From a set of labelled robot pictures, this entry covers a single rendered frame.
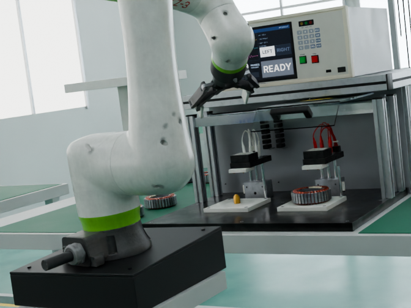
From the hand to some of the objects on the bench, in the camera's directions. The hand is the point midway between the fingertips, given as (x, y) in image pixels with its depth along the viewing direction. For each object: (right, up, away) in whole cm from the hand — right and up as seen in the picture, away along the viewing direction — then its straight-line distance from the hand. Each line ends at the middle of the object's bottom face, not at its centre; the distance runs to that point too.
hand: (222, 105), depth 217 cm
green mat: (-28, -31, +59) cm, 73 cm away
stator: (-20, -32, +43) cm, 57 cm away
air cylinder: (+33, -26, +12) cm, 44 cm away
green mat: (+82, -25, -8) cm, 86 cm away
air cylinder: (+12, -28, +25) cm, 39 cm away
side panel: (+64, -24, +23) cm, 72 cm away
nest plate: (+5, -30, +12) cm, 33 cm away
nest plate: (+26, -28, 0) cm, 38 cm away
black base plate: (+16, -31, +8) cm, 36 cm away
